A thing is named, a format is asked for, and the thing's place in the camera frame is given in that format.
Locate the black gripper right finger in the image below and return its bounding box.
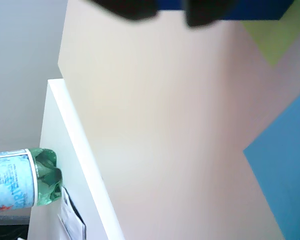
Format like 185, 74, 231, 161
184, 0, 227, 28

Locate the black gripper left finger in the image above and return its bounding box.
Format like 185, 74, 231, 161
89, 0, 159, 21

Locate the large blue cube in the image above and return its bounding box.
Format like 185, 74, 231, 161
156, 0, 295, 21

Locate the green paper square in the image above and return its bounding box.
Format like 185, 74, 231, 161
239, 0, 300, 68

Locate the blue paper square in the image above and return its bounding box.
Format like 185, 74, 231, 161
242, 84, 300, 240

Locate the green plastic bottle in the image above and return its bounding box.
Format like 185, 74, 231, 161
0, 147, 64, 216

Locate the white printed leaflet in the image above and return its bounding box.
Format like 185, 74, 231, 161
57, 186, 87, 240

